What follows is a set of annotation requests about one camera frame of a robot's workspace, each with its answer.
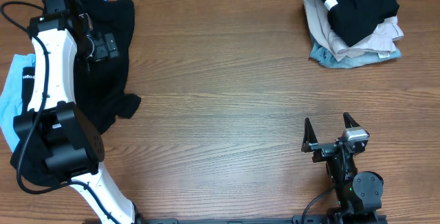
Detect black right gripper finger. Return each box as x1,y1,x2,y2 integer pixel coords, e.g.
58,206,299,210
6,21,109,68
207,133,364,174
343,112,360,128
301,117,318,152

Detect black t-shirt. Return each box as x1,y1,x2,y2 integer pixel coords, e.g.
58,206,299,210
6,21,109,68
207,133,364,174
321,0,399,47

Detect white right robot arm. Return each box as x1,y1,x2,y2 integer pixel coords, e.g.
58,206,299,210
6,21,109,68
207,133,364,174
299,112,387,224

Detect black garment pile with logo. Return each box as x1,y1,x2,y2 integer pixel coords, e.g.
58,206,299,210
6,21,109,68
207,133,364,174
9,0,142,188

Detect folded teal shirt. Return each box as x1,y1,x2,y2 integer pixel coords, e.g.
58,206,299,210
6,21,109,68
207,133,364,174
309,35,402,69

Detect folded beige shorts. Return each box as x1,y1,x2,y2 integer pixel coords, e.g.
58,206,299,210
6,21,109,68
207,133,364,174
303,0,404,61

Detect light blue garment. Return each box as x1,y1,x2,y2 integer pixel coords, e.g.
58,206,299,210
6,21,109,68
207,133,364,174
1,0,108,150

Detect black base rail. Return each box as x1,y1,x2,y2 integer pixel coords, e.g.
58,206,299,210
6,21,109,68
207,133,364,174
82,213,388,224

